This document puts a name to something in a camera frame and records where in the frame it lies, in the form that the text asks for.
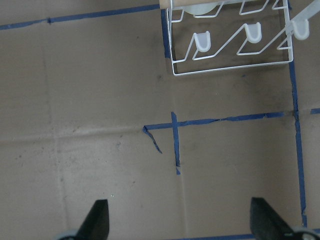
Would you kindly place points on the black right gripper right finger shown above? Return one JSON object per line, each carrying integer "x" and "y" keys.
{"x": 265, "y": 222}

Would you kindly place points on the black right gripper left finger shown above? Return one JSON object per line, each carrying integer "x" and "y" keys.
{"x": 96, "y": 225}

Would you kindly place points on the white plastic cup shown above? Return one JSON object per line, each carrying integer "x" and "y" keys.
{"x": 200, "y": 9}

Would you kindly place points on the white wire cup rack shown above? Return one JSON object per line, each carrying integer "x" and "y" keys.
{"x": 297, "y": 27}

